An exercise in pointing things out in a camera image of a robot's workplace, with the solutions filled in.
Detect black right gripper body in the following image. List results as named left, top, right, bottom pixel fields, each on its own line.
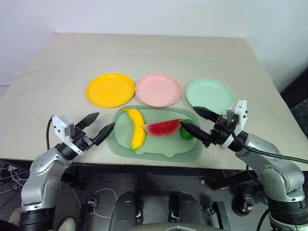
left=203, top=114, right=236, bottom=148

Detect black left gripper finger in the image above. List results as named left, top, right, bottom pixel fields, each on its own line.
left=90, top=122, right=116, bottom=146
left=74, top=112, right=100, bottom=131

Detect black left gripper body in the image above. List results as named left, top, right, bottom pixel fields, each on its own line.
left=71, top=127, right=96, bottom=152

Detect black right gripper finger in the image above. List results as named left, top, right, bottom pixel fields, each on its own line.
left=192, top=106, right=220, bottom=122
left=180, top=122, right=213, bottom=144

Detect green plate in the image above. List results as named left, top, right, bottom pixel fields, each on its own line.
left=185, top=78, right=237, bottom=114

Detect yellow plate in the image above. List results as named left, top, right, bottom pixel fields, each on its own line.
left=86, top=73, right=136, bottom=108

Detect pink plate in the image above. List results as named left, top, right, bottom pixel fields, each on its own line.
left=135, top=73, right=182, bottom=108

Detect green lime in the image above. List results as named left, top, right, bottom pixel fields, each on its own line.
left=179, top=118, right=195, bottom=141

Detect yellow banana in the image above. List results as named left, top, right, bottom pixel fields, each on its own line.
left=122, top=108, right=147, bottom=152

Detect red watermelon slice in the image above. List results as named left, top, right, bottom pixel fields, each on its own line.
left=143, top=118, right=184, bottom=139

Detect green tray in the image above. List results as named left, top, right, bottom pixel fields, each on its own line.
left=107, top=105, right=204, bottom=164

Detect white shoe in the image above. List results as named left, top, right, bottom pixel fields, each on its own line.
left=59, top=217, right=77, bottom=231

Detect dark rounded robot legs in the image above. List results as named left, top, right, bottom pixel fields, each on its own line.
left=108, top=191, right=210, bottom=231

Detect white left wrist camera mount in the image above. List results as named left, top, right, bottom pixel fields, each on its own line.
left=51, top=115, right=85, bottom=155

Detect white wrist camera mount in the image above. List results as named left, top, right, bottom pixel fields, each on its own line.
left=226, top=100, right=248, bottom=134
left=51, top=115, right=85, bottom=155

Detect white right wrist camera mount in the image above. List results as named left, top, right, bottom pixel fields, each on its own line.
left=226, top=100, right=248, bottom=134

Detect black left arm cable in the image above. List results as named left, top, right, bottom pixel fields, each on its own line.
left=46, top=116, right=54, bottom=150

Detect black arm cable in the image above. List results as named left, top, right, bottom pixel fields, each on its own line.
left=46, top=116, right=54, bottom=150
left=228, top=121, right=308, bottom=165

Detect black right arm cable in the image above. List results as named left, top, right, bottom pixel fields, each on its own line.
left=228, top=121, right=308, bottom=165

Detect black table frame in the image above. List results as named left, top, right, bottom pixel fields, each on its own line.
left=60, top=164, right=259, bottom=231

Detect white floor cables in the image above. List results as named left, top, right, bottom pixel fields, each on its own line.
left=0, top=160, right=31, bottom=210

